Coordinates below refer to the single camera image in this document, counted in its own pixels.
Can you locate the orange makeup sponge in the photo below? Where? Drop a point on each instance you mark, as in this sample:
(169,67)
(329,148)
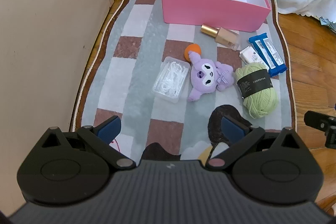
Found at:
(193,49)

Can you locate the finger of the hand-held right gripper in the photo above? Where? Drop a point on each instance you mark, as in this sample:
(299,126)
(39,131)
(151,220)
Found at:
(319,120)

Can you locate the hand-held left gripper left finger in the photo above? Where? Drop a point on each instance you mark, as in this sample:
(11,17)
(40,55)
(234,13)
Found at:
(109,130)

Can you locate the light blue scalloped cloth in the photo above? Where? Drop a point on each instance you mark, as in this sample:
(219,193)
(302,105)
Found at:
(329,23)

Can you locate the beige cabinet panel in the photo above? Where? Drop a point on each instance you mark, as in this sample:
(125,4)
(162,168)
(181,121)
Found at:
(47,43)

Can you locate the clear floss pick box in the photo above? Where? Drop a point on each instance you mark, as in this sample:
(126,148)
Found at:
(172,79)

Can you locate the small white tissue packet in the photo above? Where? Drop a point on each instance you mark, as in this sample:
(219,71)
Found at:
(249,54)

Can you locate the foundation bottle with gold cap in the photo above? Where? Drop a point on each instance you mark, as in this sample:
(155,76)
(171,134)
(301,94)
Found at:
(225,36)

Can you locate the green yarn ball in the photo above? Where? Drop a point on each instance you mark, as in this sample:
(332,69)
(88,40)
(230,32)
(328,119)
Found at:
(260,95)

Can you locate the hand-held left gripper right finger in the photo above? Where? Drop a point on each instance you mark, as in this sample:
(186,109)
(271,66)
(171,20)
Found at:
(233,129)

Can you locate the purple plush toy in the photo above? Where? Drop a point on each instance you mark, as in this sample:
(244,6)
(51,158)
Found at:
(207,75)

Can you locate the blue wet wipes packet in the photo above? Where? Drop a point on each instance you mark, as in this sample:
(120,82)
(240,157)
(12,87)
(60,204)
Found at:
(273,56)

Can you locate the checkered rug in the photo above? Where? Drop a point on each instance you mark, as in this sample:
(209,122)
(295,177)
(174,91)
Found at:
(147,56)

